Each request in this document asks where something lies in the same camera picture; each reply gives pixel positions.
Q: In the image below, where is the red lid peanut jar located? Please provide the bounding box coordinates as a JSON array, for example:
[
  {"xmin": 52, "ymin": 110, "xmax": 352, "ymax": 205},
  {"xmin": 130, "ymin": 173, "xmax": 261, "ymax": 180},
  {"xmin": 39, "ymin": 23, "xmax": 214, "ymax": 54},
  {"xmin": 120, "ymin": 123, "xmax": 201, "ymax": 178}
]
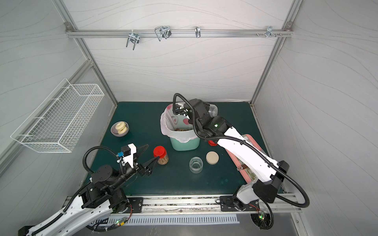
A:
[
  {"xmin": 153, "ymin": 146, "xmax": 169, "ymax": 165},
  {"xmin": 208, "ymin": 104, "xmax": 218, "ymax": 118}
]

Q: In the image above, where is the red jar lid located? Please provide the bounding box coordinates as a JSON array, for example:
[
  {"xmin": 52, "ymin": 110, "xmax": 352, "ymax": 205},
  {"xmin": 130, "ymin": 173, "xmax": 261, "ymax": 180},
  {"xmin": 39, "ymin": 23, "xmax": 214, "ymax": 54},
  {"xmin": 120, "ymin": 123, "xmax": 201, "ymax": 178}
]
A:
[{"xmin": 208, "ymin": 141, "xmax": 217, "ymax": 147}]

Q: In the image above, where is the beige lid glass peanut jar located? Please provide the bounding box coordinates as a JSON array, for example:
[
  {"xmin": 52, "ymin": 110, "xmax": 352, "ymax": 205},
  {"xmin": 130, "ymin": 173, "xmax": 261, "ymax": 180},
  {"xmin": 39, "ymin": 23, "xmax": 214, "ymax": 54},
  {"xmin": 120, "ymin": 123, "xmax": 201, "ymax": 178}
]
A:
[{"xmin": 189, "ymin": 157, "xmax": 203, "ymax": 174}]

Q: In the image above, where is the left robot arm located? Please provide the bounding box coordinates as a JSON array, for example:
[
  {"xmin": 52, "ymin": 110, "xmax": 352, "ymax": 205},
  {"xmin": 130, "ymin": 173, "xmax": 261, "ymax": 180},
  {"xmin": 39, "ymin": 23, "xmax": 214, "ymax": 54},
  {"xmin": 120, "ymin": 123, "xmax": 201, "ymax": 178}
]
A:
[{"xmin": 18, "ymin": 144, "xmax": 159, "ymax": 236}]

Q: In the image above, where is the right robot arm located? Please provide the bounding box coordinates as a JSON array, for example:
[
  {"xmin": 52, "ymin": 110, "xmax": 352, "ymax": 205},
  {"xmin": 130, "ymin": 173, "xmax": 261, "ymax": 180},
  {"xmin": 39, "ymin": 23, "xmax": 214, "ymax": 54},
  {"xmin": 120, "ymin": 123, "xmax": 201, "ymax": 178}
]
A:
[{"xmin": 172, "ymin": 93, "xmax": 310, "ymax": 210}]

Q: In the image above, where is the grey bowl with buns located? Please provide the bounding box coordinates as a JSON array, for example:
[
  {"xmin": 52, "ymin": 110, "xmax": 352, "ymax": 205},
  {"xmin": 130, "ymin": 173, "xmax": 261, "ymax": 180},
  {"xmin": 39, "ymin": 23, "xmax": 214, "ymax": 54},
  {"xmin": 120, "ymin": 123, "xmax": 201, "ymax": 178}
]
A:
[{"xmin": 110, "ymin": 121, "xmax": 130, "ymax": 137}]

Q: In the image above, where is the pink tray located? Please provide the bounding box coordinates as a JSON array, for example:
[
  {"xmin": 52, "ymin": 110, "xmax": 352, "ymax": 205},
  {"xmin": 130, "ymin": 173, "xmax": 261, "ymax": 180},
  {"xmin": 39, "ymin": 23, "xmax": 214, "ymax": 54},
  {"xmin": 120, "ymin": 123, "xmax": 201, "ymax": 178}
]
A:
[{"xmin": 226, "ymin": 134, "xmax": 266, "ymax": 183}]

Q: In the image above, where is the green checkered cloth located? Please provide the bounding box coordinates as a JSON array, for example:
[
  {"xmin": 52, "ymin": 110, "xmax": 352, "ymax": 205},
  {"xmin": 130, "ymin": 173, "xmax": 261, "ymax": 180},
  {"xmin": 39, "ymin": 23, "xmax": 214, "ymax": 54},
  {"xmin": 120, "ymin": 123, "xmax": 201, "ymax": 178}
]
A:
[{"xmin": 237, "ymin": 159, "xmax": 257, "ymax": 183}]

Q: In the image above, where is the white vent strip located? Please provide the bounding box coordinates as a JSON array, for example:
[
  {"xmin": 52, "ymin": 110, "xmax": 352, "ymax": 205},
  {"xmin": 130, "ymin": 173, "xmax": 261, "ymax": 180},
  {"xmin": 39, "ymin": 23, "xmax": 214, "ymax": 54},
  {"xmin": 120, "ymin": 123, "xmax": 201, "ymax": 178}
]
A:
[{"xmin": 124, "ymin": 214, "xmax": 240, "ymax": 226}]

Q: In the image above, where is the metal hook clamp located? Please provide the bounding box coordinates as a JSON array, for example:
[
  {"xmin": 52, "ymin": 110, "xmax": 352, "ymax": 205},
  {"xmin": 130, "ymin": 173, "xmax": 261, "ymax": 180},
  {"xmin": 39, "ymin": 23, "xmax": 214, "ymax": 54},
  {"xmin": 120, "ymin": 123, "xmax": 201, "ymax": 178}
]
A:
[{"xmin": 154, "ymin": 26, "xmax": 172, "ymax": 41}]

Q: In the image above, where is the aluminium crossbar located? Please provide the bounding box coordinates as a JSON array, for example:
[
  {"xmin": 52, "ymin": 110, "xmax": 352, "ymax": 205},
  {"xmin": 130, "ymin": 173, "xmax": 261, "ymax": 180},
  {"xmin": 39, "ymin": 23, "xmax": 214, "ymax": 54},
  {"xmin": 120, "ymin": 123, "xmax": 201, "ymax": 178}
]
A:
[{"xmin": 66, "ymin": 28, "xmax": 294, "ymax": 38}]

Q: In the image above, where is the metal u-bolt clamp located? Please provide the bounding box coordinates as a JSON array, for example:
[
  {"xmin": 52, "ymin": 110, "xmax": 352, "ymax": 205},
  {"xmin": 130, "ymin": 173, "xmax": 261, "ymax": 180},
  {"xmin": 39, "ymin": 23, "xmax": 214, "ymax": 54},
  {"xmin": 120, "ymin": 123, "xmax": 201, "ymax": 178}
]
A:
[{"xmin": 126, "ymin": 32, "xmax": 140, "ymax": 50}]

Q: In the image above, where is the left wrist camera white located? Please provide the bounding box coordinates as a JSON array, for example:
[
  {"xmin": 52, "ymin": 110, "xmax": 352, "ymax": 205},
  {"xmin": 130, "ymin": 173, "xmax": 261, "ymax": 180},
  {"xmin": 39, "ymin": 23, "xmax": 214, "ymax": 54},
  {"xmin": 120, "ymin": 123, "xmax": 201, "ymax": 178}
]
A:
[{"xmin": 117, "ymin": 144, "xmax": 137, "ymax": 168}]

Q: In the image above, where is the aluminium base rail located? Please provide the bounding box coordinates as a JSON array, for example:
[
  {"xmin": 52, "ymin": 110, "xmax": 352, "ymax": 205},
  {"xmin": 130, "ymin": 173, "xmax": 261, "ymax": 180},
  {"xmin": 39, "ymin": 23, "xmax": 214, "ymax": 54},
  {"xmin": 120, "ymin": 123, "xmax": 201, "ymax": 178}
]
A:
[{"xmin": 58, "ymin": 193, "xmax": 302, "ymax": 217}]

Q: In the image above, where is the white wire basket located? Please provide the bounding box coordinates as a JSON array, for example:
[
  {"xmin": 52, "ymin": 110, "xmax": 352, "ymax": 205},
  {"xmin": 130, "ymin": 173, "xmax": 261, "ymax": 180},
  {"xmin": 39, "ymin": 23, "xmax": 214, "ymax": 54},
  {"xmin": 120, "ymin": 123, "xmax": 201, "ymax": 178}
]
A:
[{"xmin": 10, "ymin": 79, "xmax": 104, "ymax": 153}]

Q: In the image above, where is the small metal ring clamp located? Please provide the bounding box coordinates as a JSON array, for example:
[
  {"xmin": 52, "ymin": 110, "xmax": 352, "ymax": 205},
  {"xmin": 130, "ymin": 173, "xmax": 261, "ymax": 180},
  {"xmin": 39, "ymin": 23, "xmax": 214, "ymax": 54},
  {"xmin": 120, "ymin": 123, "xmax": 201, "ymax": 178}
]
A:
[{"xmin": 195, "ymin": 26, "xmax": 201, "ymax": 38}]

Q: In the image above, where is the metal bracket clamp right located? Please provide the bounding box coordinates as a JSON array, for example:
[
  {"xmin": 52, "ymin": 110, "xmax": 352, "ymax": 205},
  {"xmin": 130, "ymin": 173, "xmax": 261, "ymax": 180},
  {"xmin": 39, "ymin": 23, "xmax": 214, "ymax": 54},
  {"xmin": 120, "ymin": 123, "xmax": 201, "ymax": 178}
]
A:
[{"xmin": 256, "ymin": 26, "xmax": 282, "ymax": 38}]

